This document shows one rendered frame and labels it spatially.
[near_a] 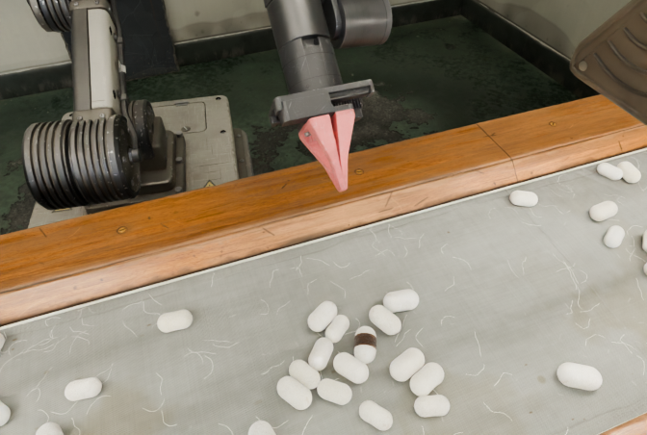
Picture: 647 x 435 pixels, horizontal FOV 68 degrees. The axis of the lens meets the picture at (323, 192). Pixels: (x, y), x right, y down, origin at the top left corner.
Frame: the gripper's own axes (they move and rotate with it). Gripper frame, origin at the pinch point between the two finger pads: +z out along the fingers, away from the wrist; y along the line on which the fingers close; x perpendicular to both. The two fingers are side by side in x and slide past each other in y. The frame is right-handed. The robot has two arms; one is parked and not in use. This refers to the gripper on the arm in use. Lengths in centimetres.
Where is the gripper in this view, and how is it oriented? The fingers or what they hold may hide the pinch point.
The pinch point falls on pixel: (341, 183)
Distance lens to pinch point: 49.4
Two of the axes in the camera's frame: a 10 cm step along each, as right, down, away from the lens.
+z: 2.5, 9.6, -0.7
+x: -2.1, 1.3, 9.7
